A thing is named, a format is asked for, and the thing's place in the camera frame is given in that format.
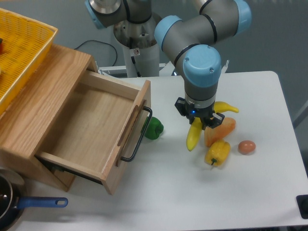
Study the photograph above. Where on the orange triangular bread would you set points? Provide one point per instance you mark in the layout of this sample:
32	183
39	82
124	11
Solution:
211	135

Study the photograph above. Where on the blue handled frying pan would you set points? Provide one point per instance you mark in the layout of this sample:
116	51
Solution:
14	199

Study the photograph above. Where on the yellow plastic basket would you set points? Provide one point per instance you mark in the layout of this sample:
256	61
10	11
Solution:
25	44

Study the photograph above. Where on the green bell pepper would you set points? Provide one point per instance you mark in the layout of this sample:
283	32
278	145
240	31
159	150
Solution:
154	129

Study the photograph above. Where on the open wooden top drawer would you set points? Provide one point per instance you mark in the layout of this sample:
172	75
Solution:
100	122

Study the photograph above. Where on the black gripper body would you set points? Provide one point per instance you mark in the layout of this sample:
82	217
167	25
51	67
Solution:
190	109

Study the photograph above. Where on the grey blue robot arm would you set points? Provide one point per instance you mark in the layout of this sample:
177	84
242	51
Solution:
189	45

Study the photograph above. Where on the black corner device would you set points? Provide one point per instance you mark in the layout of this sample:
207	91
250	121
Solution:
302	202

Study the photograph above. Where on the wooden drawer cabinet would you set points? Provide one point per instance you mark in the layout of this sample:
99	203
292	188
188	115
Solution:
28	119

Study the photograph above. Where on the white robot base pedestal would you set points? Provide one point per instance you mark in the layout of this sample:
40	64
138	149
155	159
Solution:
142	55

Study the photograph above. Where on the brown egg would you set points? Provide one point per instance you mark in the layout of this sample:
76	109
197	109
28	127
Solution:
246	147

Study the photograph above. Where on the yellow banana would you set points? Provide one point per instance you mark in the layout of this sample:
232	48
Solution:
195	130

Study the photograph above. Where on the yellow bell pepper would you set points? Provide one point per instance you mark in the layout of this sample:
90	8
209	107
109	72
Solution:
218	153

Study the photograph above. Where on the black metal drawer handle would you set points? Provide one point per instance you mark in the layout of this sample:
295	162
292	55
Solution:
143	131

